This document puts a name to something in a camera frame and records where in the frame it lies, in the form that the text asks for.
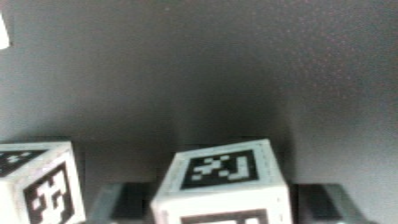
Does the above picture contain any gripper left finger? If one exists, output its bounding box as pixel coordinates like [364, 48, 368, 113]
[85, 182, 153, 224]

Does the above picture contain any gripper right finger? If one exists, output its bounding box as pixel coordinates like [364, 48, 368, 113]
[292, 183, 372, 224]

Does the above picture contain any white tagged cube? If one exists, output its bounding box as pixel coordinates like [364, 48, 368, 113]
[0, 141, 85, 224]
[151, 139, 293, 224]

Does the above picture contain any white chair back frame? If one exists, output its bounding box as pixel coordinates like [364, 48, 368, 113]
[0, 12, 11, 50]

